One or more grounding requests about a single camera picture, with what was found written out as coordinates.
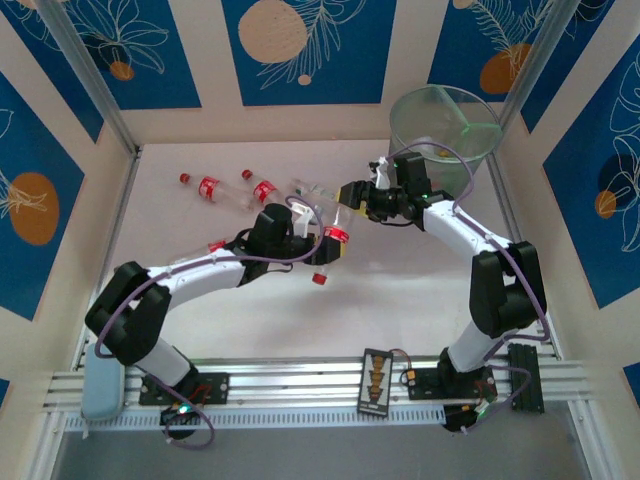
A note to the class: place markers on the black aluminium extrusion piece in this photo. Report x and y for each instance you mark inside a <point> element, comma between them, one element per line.
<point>526,380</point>

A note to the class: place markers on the black controller with green light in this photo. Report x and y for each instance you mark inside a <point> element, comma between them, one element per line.
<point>180,412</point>
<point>457,415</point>

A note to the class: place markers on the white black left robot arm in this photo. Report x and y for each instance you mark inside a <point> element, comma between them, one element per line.
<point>200,272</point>

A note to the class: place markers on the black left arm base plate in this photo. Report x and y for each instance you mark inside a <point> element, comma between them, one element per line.
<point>215,387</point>

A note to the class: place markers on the silver aluminium side rail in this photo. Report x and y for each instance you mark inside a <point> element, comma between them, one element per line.
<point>505,200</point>
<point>131,165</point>

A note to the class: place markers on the clear bottle green white label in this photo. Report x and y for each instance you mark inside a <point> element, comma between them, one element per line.
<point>312,190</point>

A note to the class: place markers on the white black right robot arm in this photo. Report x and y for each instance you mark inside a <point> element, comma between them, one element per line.
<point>465,225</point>

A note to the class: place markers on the silver aluminium frame post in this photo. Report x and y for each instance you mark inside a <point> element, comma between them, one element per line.
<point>85,60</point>
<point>540,50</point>

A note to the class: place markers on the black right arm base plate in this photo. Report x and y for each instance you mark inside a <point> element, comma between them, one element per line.
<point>425,387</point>

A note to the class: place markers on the yellow power connector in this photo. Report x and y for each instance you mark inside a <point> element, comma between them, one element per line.
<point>411,376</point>

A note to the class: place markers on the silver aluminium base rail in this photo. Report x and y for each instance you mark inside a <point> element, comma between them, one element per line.
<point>300,380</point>

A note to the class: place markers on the light blue foam pad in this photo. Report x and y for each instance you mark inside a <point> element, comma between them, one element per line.
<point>102,390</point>

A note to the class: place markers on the transparent round plastic bin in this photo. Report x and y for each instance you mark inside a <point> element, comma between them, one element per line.
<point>450,115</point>

